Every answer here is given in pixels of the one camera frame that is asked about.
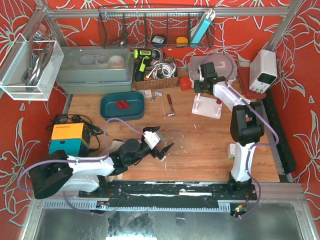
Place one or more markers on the teal plastic tray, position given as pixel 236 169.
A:
pixel 109 110

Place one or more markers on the red mat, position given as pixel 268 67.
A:
pixel 243 74

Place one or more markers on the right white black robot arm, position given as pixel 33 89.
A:
pixel 246 129

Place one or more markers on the small clear parts bag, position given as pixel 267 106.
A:
pixel 147 93

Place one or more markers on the small metal bracket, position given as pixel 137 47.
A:
pixel 156 94

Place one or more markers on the yellow tape measure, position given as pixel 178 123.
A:
pixel 182 42

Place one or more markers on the blue white book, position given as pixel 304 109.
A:
pixel 197 32

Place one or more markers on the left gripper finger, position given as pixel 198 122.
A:
pixel 164 151
pixel 152 129

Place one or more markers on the white wall plug adapter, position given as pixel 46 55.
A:
pixel 231 150

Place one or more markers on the white bench power supply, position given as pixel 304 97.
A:
pixel 262 71

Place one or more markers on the small red box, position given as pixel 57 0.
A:
pixel 185 83

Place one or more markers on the woven brown basket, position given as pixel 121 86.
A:
pixel 155 84

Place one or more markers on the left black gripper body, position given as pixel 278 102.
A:
pixel 155 150

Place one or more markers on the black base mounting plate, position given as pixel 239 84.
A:
pixel 169 194

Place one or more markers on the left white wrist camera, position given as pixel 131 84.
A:
pixel 152 138

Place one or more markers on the white work glove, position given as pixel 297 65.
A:
pixel 114 146

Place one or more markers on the white lidded toolbox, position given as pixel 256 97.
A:
pixel 223 64

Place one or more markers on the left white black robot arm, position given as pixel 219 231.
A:
pixel 60 172

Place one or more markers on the black wire shelf basket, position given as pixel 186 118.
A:
pixel 133 26

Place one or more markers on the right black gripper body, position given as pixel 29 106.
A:
pixel 199 86

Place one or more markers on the clear acrylic hanging bin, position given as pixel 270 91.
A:
pixel 29 75

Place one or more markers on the white peg fixture board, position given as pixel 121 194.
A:
pixel 207 107

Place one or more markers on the orange teal power box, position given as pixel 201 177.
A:
pixel 73 138

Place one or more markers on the yellow black cordless drill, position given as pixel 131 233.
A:
pixel 145 57

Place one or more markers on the grey plastic storage box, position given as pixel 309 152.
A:
pixel 96 70

